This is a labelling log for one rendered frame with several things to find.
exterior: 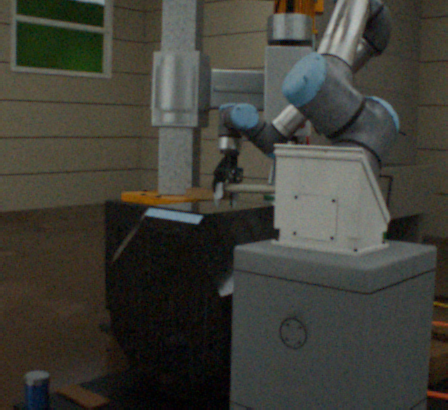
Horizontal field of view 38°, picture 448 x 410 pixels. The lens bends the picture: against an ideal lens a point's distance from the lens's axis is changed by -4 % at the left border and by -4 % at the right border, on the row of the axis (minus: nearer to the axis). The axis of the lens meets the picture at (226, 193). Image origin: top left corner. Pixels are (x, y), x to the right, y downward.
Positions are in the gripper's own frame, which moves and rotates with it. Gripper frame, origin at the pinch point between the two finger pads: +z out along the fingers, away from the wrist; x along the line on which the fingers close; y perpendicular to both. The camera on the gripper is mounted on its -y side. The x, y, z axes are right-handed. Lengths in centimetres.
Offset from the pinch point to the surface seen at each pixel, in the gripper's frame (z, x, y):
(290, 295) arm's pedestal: 19, -22, 89
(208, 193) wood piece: -3, 32, -91
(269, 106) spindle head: -45, 42, -48
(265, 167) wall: -39, 316, -571
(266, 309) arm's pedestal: 24, -25, 83
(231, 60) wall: -187, 280, -618
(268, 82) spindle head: -57, 41, -48
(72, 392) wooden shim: 83, -46, -46
